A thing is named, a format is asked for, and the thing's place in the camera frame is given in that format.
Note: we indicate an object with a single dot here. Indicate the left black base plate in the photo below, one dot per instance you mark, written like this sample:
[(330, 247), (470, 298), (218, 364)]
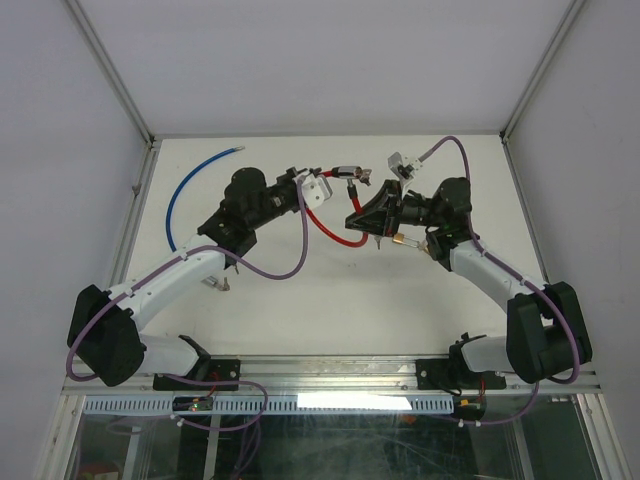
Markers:
[(213, 370)]

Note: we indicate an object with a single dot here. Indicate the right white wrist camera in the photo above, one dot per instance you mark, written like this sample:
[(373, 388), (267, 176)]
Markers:
[(405, 169)]

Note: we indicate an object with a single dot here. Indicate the aluminium mounting rail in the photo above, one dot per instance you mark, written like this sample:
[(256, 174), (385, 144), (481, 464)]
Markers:
[(287, 374)]

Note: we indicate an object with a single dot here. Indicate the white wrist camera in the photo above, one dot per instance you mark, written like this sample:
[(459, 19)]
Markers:
[(405, 169), (315, 189)]

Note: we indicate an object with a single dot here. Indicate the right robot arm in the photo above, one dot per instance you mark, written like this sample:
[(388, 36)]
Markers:
[(546, 337)]

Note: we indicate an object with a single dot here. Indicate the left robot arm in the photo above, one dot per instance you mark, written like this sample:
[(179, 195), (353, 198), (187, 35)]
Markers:
[(106, 339)]

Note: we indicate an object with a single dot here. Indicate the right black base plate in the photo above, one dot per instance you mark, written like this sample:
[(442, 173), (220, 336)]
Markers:
[(443, 374)]

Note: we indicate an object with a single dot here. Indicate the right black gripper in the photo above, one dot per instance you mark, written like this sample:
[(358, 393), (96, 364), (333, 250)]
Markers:
[(382, 214)]

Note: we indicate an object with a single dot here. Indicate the red cable lock keys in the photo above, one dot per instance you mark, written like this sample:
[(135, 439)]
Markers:
[(363, 175)]

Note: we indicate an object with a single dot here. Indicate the red cable lock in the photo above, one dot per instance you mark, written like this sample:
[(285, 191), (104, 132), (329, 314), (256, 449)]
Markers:
[(328, 223)]

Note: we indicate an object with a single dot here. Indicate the white slotted cable duct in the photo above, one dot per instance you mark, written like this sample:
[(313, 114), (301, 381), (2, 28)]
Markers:
[(297, 404)]

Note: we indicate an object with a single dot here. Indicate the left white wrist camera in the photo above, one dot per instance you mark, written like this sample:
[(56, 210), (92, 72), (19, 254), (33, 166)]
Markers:
[(315, 189)]

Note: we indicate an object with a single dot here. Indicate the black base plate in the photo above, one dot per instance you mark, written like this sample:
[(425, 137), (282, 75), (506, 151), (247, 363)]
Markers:
[(443, 374), (213, 370)]

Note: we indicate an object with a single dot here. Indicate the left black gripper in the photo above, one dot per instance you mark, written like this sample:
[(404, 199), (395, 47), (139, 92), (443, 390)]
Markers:
[(291, 173)]

